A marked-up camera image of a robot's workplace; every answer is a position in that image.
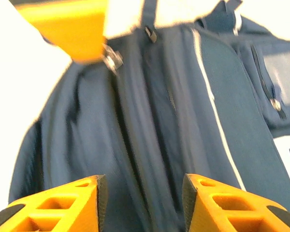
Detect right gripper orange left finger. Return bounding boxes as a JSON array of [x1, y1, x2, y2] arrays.
[[0, 174, 109, 232]]

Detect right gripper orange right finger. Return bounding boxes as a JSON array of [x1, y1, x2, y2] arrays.
[[182, 173, 290, 232]]

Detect navy blue backpack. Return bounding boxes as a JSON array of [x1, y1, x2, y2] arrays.
[[8, 0, 290, 232]]

